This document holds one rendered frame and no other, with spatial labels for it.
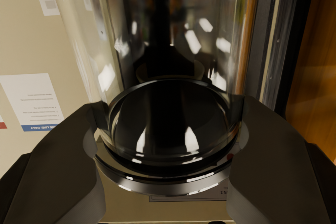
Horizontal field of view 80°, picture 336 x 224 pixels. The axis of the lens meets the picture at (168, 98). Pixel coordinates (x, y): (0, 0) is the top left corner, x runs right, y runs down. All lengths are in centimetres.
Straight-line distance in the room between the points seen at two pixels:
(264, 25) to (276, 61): 6
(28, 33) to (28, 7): 9
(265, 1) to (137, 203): 37
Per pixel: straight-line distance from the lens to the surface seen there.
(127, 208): 38
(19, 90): 103
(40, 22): 88
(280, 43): 35
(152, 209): 38
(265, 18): 35
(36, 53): 92
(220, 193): 37
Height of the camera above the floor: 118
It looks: 27 degrees up
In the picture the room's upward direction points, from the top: 176 degrees clockwise
